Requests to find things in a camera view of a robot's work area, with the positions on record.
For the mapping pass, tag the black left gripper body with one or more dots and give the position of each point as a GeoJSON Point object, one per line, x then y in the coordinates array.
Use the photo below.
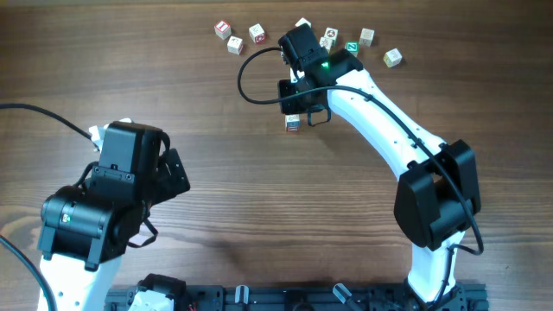
{"type": "Point", "coordinates": [170, 181]}

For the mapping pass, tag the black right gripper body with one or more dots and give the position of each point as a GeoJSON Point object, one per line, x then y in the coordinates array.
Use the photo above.
{"type": "Point", "coordinates": [300, 104]}

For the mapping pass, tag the blue H picture block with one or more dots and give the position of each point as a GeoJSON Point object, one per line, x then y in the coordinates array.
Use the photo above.
{"type": "Point", "coordinates": [292, 122]}

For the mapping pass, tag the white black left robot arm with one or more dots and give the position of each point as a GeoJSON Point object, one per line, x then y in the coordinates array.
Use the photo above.
{"type": "Point", "coordinates": [87, 227]}

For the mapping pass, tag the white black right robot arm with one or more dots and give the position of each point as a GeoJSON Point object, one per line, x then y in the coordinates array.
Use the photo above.
{"type": "Point", "coordinates": [437, 192]}

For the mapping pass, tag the yellow edged star block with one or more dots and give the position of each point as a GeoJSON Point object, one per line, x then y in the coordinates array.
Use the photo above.
{"type": "Point", "coordinates": [326, 43]}

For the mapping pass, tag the white ball picture block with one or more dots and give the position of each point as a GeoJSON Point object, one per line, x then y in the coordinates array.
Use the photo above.
{"type": "Point", "coordinates": [331, 34]}

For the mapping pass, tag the green Z letter block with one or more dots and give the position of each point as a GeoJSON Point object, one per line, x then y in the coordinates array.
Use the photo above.
{"type": "Point", "coordinates": [352, 47]}

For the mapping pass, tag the red M letter block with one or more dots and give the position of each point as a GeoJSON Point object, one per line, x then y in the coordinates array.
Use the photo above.
{"type": "Point", "coordinates": [303, 21]}

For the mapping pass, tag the yellow edged picture block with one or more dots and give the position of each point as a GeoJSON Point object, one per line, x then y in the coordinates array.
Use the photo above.
{"type": "Point", "coordinates": [366, 37]}

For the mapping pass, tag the red number 6 block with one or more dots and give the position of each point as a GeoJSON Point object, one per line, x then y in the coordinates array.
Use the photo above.
{"type": "Point", "coordinates": [257, 33]}

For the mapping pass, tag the yellow C letter block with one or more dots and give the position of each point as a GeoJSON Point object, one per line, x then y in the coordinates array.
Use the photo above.
{"type": "Point", "coordinates": [392, 58]}

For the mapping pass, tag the white number 2 block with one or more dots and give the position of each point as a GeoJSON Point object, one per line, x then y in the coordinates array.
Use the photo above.
{"type": "Point", "coordinates": [235, 45]}

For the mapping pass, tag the red I letter block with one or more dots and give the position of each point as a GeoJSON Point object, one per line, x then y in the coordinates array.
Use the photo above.
{"type": "Point", "coordinates": [223, 29]}

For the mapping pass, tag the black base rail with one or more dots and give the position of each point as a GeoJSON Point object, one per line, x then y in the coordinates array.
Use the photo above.
{"type": "Point", "coordinates": [157, 292]}

